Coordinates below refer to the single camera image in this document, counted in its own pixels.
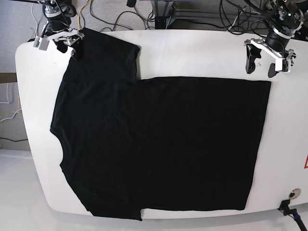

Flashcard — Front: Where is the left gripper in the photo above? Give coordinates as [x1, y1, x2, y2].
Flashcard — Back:
[244, 38, 296, 78]

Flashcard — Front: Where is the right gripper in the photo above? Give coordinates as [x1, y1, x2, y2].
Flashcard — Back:
[45, 29, 84, 60]

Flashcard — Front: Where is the black T-shirt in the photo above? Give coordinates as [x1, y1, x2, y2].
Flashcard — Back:
[50, 28, 271, 220]

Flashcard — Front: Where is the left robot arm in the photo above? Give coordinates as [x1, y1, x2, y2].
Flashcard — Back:
[244, 0, 308, 78]

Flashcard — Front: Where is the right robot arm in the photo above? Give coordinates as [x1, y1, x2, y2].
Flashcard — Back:
[34, 0, 85, 60]

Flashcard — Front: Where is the red warning sticker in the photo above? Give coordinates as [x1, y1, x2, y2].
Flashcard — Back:
[304, 155, 308, 169]

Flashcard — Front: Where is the table hole grommet right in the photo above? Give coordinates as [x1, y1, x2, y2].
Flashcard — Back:
[288, 188, 301, 200]

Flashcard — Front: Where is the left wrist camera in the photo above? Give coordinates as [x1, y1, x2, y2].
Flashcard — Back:
[275, 58, 293, 73]

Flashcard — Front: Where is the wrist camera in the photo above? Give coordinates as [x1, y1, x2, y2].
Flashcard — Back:
[275, 58, 293, 73]
[33, 36, 50, 51]

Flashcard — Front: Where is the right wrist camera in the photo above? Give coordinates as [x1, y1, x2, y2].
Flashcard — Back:
[33, 36, 50, 51]

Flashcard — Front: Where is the yellow cable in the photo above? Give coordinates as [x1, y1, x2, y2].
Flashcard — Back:
[77, 0, 93, 30]

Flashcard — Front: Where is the black frame base bracket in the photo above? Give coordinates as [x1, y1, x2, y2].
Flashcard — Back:
[154, 16, 172, 30]

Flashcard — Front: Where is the white cable on floor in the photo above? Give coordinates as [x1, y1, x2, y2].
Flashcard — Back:
[0, 83, 22, 122]

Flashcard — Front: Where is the black clamp with cable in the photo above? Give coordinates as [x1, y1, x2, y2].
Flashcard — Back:
[278, 200, 307, 231]

